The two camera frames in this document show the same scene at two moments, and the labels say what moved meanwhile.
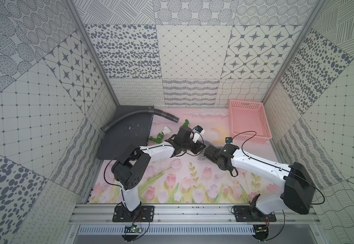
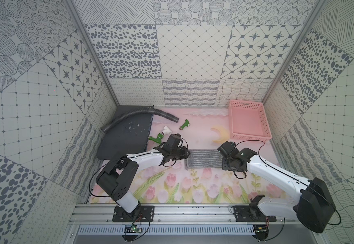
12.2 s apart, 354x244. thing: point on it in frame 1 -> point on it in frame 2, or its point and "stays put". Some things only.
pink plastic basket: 248,121 stays put
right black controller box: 261,231 stays put
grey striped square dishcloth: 202,156 -> 204,159
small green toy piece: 185,124 stays put
